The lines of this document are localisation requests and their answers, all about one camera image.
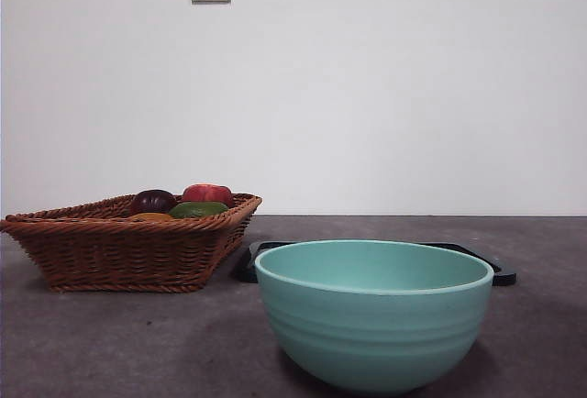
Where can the brown wicker basket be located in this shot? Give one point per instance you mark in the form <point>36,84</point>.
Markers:
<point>119,256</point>

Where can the dark purple plum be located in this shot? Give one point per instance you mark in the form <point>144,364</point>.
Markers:
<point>151,201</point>

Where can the mint green bowl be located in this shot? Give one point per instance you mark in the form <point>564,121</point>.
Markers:
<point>371,334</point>

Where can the dark teal rectangular tray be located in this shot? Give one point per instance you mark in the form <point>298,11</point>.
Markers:
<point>247,269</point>

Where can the green avocado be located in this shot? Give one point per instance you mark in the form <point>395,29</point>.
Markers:
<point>199,210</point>

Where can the yellow-brown kiwi fruit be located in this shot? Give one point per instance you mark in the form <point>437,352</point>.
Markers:
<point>151,217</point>

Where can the red apple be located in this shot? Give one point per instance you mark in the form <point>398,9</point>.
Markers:
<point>206,194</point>

